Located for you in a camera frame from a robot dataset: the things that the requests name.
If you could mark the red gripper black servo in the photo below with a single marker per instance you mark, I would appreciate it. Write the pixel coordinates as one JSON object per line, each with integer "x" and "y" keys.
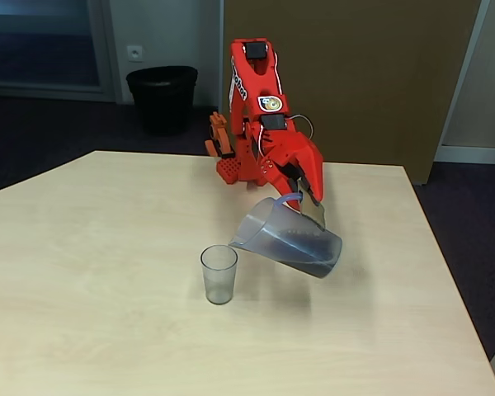
{"x": 304, "y": 162}

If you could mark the clear plastic measuring jug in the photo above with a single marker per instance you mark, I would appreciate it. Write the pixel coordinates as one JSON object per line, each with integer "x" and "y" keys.
{"x": 297, "y": 247}

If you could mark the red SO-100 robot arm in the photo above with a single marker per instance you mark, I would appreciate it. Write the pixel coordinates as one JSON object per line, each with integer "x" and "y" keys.
{"x": 251, "y": 82}

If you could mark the clear plastic cup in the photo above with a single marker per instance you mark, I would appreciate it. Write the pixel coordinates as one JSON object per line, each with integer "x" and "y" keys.
{"x": 218, "y": 280}

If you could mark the orange table clamp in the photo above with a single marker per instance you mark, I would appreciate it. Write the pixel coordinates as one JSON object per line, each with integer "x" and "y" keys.
{"x": 219, "y": 136}

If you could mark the brown pin board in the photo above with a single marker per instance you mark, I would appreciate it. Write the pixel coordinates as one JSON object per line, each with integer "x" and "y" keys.
{"x": 375, "y": 82}

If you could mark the black waste bin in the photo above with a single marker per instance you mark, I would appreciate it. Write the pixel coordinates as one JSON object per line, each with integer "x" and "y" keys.
{"x": 161, "y": 103}

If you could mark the grey framed glass panel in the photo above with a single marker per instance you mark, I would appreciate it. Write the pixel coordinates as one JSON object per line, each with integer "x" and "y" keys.
{"x": 37, "y": 41}

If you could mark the white wall socket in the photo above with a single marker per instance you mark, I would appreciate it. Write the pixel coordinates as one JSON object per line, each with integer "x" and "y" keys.
{"x": 135, "y": 53}

